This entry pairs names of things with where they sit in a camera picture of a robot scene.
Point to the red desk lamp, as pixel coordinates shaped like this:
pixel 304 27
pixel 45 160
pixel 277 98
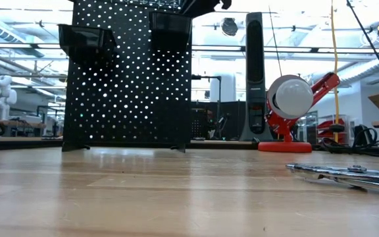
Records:
pixel 283 146

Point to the black upright block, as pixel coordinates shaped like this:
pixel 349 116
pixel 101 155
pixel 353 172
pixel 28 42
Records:
pixel 361 135

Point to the white humanoid robot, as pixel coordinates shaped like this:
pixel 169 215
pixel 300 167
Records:
pixel 2 95

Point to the black aluminium rig frame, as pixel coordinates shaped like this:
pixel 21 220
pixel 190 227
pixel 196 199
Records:
pixel 18 145

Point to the black pegboard bin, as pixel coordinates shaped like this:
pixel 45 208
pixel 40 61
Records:
pixel 87 42
pixel 169 31

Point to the red cabinet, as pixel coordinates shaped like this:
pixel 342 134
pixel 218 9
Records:
pixel 324 128

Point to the long wooden bench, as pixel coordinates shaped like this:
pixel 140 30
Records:
pixel 18 124

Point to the white light bulb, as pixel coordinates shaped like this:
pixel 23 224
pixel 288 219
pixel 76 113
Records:
pixel 294 97

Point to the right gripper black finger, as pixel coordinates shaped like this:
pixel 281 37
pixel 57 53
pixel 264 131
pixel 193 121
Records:
pixel 202 7

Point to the black angled stand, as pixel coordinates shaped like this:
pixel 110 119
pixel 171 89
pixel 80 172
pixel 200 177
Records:
pixel 220 92

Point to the thin black pole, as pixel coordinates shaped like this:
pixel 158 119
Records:
pixel 370 42

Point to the black tower heater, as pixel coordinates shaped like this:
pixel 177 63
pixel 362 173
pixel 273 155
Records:
pixel 257 49

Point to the black perforated pegboard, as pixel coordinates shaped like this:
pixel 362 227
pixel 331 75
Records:
pixel 127 98

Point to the white round pillar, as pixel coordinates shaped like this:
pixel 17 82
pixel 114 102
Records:
pixel 227 87

